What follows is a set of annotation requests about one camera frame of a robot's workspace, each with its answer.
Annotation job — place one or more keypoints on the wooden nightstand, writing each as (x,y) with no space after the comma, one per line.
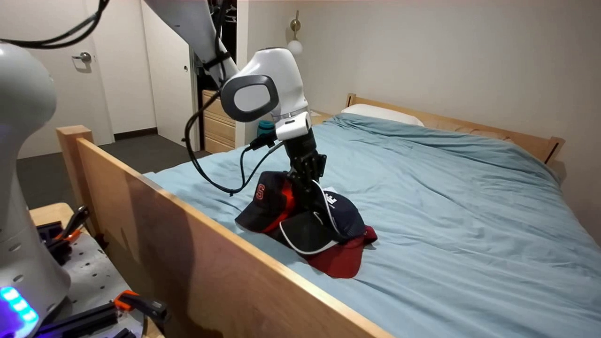
(319,117)

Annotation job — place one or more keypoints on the dark cap white-trimmed brim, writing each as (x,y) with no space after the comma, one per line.
(301,237)

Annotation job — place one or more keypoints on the black cap red stripe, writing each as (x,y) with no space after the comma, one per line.
(265,203)

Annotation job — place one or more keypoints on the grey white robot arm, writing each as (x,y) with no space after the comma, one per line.
(269,76)

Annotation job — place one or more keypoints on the perforated grey metal plate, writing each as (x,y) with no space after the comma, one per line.
(94,275)

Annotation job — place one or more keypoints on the teal container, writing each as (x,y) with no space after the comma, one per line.
(265,128)

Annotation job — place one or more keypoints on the white pillow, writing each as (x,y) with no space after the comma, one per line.
(381,113)

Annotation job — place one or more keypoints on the white closet door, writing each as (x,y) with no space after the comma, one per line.
(171,113)

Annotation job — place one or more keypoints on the wall lamp white globe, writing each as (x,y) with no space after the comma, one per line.
(293,46)

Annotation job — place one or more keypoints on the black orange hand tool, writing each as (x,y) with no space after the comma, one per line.
(73,224)

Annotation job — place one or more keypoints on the small wooden table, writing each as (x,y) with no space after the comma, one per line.
(47,215)

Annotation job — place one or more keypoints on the hanging clothes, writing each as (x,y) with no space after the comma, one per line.
(227,19)

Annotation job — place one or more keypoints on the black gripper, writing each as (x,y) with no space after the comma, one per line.
(304,153)

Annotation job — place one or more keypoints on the wooden bed frame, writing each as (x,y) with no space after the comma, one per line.
(188,264)

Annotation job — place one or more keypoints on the light blue bed sheet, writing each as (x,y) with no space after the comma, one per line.
(470,218)

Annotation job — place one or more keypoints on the wooden dresser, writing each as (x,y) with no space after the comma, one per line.
(216,134)

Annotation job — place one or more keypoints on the orange black clamp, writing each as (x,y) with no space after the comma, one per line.
(133,303)

